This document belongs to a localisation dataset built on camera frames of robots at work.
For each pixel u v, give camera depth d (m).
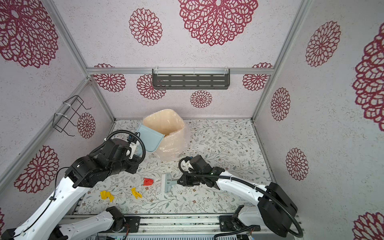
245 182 0.49
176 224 0.75
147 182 0.87
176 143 0.80
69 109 0.78
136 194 0.83
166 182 0.83
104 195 0.81
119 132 0.48
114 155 0.47
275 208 0.41
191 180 0.69
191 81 0.98
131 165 0.58
